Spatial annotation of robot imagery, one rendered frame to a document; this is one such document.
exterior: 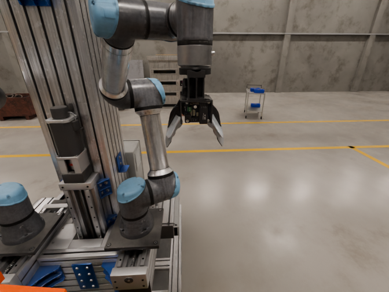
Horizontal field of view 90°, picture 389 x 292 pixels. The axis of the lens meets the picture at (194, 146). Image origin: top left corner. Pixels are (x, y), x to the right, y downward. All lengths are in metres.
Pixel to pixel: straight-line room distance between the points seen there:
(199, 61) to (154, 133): 0.47
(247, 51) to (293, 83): 3.13
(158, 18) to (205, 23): 0.12
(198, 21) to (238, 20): 10.74
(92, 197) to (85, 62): 0.57
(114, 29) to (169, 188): 0.61
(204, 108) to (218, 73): 10.47
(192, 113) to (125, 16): 0.23
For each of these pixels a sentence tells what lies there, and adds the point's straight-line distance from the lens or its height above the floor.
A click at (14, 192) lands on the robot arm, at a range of 1.06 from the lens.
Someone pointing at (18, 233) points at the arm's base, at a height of 1.08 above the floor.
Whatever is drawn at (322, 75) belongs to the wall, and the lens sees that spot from 13.14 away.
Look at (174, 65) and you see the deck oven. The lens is 7.55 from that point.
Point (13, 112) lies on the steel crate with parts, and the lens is 8.02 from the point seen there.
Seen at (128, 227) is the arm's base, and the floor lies 1.10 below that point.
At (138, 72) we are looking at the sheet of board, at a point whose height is 1.05.
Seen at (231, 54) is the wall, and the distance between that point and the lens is 11.00.
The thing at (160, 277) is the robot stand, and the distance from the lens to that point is 1.82.
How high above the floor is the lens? 1.74
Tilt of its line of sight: 24 degrees down
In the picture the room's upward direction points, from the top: straight up
